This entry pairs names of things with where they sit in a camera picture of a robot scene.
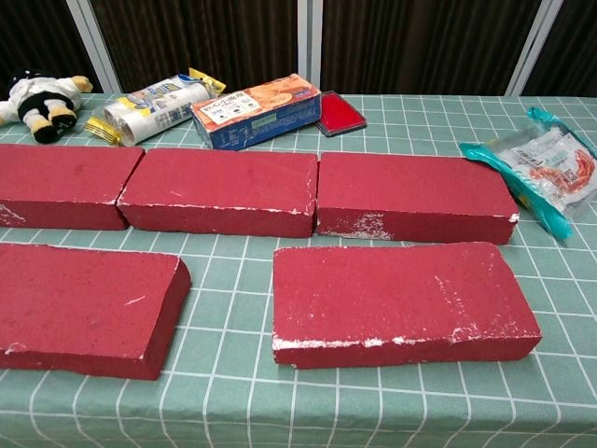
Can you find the green checked tablecloth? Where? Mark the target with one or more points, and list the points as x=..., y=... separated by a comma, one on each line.
x=233, y=410

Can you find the white roll snack package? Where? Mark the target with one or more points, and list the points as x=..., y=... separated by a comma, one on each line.
x=154, y=112

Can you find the red foam brick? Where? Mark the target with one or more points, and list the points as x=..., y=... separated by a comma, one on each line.
x=56, y=177
x=219, y=186
x=410, y=191
x=396, y=298
x=70, y=303

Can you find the black and white plush toy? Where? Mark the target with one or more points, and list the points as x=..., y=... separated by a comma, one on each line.
x=42, y=100

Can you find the teal snack bag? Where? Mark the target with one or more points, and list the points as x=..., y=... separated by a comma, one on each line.
x=545, y=163

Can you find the white partition frame post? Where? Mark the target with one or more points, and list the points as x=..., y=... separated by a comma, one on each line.
x=534, y=46
x=310, y=46
x=93, y=46

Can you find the red ink pad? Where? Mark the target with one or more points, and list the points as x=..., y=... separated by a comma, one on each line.
x=338, y=112

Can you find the dark ribbed partition panel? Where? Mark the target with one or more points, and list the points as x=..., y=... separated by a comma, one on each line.
x=573, y=42
x=420, y=42
x=200, y=42
x=28, y=28

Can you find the blue orange biscuit box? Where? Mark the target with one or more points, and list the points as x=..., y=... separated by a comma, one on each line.
x=256, y=112

